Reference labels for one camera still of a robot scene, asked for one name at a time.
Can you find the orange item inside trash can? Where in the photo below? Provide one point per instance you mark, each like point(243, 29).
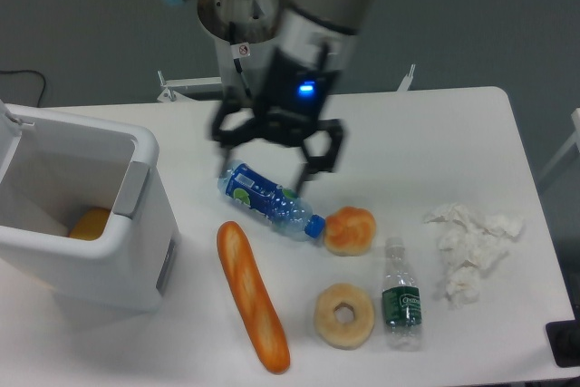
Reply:
point(91, 224)

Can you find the green label clear bottle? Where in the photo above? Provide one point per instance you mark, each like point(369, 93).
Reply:
point(401, 299)

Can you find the white push-top trash can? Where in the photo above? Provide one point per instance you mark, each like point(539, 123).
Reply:
point(55, 167)

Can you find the crumpled white tissue paper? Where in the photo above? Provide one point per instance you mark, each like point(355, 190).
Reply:
point(471, 244)

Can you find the white frame at right edge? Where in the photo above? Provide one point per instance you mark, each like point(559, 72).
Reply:
point(565, 156)

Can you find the blue label plastic bottle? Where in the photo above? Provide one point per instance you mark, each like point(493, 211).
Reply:
point(281, 207)

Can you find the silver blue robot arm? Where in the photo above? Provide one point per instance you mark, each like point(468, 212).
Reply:
point(301, 27)

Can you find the pale ring doughnut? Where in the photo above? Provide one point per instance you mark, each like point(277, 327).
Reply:
point(344, 316)

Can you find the round orange bread bun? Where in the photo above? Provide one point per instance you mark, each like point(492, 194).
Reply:
point(349, 231)

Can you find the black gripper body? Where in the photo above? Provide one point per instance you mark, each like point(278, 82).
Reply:
point(288, 107)

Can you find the long orange baguette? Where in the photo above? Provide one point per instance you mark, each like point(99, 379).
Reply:
point(263, 326)

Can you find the black device at table edge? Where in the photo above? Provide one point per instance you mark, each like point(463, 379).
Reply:
point(563, 337)

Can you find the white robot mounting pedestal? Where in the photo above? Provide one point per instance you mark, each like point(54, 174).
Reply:
point(242, 68)

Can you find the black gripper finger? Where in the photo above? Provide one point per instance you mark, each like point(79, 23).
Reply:
point(324, 151)
point(234, 124)

